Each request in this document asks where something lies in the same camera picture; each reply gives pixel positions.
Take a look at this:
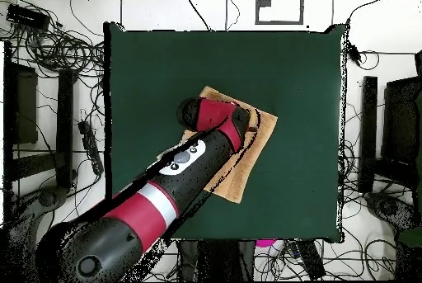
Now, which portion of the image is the orange terry towel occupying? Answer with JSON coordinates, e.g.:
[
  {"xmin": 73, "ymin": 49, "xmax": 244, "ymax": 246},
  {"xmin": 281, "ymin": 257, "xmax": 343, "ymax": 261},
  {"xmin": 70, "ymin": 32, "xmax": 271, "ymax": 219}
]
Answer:
[{"xmin": 156, "ymin": 85, "xmax": 279, "ymax": 205}]

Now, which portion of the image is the dark green tablecloth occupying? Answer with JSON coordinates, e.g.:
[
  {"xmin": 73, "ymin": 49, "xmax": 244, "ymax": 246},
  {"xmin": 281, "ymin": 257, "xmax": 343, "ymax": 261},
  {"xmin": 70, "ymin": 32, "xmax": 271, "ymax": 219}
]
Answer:
[{"xmin": 102, "ymin": 21, "xmax": 347, "ymax": 245}]

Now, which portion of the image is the magenta round object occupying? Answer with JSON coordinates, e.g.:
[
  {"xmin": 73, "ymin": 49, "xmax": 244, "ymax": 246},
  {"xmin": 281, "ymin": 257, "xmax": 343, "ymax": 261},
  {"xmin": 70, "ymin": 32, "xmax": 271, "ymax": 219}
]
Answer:
[{"xmin": 255, "ymin": 238, "xmax": 279, "ymax": 248}]

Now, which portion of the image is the black power strip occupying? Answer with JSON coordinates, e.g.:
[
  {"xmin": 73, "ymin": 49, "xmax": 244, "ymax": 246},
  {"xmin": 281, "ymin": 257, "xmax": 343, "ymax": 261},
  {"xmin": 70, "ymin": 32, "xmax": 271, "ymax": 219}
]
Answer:
[
  {"xmin": 77, "ymin": 120, "xmax": 105, "ymax": 177},
  {"xmin": 293, "ymin": 238, "xmax": 327, "ymax": 281}
]

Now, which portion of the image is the black upright bar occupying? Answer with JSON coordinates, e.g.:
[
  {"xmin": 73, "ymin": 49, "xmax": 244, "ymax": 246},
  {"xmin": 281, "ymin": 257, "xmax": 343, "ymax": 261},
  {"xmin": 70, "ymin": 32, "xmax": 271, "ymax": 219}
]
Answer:
[
  {"xmin": 358, "ymin": 75, "xmax": 379, "ymax": 194},
  {"xmin": 55, "ymin": 68, "xmax": 75, "ymax": 188}
]

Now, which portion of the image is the black power adapter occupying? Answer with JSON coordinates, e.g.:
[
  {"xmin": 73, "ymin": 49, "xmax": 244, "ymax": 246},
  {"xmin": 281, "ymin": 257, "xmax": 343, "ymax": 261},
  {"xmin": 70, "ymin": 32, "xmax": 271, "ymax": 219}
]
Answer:
[{"xmin": 345, "ymin": 40, "xmax": 363, "ymax": 68}]

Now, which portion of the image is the grey stand foot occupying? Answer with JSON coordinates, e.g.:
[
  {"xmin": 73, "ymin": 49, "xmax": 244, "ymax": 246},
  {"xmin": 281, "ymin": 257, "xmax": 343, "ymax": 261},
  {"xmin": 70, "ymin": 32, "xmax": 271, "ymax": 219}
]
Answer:
[
  {"xmin": 363, "ymin": 191, "xmax": 421, "ymax": 231},
  {"xmin": 6, "ymin": 186, "xmax": 70, "ymax": 282}
]

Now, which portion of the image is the dark brown box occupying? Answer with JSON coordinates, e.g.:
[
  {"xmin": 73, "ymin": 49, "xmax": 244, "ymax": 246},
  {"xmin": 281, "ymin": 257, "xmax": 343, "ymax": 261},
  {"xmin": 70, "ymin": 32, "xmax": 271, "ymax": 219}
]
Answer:
[{"xmin": 12, "ymin": 62, "xmax": 40, "ymax": 145}]

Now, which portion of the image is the dark cabinet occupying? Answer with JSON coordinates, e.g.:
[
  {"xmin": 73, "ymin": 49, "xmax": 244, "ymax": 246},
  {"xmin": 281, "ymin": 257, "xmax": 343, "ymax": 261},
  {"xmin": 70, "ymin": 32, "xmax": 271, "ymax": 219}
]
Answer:
[{"xmin": 380, "ymin": 76, "xmax": 422, "ymax": 165}]

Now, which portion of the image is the black electronics box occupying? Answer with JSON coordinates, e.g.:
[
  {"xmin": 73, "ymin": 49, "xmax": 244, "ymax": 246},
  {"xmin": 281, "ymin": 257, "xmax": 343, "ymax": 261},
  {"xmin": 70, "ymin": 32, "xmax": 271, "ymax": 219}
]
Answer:
[{"xmin": 6, "ymin": 3, "xmax": 51, "ymax": 31}]

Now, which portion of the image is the tangled black cable bundle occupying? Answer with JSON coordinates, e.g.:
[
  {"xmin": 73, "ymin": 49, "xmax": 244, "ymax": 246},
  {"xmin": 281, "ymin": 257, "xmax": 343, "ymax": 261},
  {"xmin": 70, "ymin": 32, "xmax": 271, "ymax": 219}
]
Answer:
[{"xmin": 0, "ymin": 0, "xmax": 106, "ymax": 79}]

